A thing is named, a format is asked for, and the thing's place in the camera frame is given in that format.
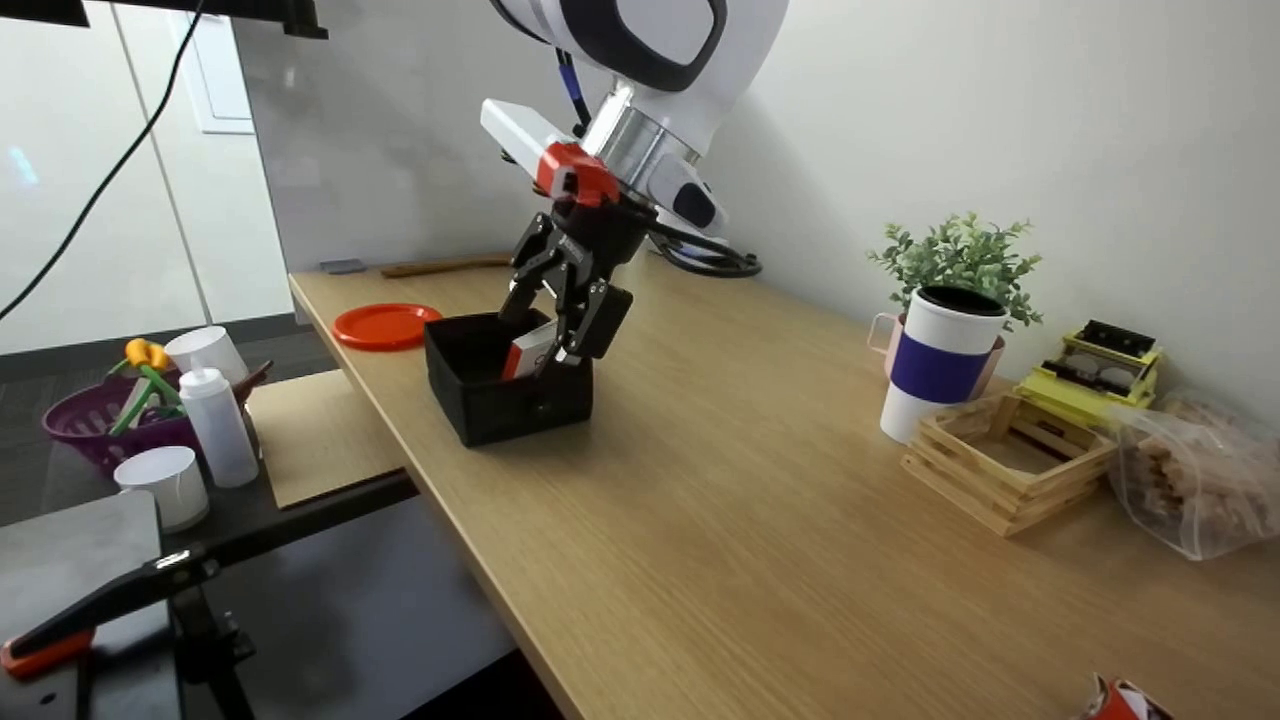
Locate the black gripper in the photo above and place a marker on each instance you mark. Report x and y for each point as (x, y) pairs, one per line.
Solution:
(592, 242)

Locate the orange white snack packet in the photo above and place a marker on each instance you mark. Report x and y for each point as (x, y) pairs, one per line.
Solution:
(528, 348)

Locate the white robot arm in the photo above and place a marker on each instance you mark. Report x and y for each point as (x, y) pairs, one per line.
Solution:
(665, 52)

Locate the black fabric box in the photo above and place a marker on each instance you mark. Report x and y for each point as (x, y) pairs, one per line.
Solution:
(515, 405)

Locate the brown wooden stick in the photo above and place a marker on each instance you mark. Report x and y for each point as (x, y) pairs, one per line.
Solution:
(447, 265)

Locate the orange round plate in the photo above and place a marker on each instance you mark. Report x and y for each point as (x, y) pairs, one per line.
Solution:
(385, 326)

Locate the wooden board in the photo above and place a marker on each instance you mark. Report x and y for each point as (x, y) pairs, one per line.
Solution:
(312, 434)

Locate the white tilted cup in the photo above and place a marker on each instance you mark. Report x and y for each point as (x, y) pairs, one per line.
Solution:
(210, 354)

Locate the white plastic bottle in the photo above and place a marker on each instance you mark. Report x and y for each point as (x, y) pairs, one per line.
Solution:
(222, 424)

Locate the potted plant white pot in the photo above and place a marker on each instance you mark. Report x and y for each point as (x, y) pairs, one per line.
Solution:
(935, 367)

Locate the green potted plant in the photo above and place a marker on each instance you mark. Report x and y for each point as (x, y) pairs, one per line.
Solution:
(961, 261)

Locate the orange yellow toy flower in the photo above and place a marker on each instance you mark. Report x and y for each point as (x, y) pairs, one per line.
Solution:
(146, 356)

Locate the wooden slat crate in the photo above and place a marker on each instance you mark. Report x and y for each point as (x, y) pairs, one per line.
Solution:
(961, 468)

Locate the white short cup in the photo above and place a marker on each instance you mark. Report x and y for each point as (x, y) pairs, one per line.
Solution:
(162, 483)

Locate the purple plastic basket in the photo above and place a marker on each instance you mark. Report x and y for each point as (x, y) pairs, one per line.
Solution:
(80, 424)

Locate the yellow black toy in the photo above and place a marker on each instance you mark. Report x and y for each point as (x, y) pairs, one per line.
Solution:
(1093, 382)

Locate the grey flat sheet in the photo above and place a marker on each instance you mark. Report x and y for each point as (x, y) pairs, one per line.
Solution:
(65, 561)

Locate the clear plastic snack bag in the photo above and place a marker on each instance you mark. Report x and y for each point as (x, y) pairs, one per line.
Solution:
(1203, 483)

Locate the red snack packet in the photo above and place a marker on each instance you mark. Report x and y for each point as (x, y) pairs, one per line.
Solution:
(1124, 703)

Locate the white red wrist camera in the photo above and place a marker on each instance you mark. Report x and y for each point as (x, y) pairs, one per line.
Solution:
(521, 135)

